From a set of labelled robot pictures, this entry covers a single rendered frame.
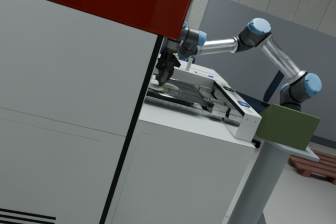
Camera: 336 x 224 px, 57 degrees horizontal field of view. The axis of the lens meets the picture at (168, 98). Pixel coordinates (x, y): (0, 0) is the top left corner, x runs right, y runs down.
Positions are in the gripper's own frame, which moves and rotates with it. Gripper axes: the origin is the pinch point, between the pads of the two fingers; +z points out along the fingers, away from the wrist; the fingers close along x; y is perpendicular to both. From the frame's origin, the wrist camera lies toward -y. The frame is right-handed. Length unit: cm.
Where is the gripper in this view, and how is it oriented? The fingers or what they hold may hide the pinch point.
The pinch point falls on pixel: (161, 84)
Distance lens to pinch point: 170.4
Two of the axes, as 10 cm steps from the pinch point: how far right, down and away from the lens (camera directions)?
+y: -5.3, 0.9, -8.5
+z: -3.1, 9.1, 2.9
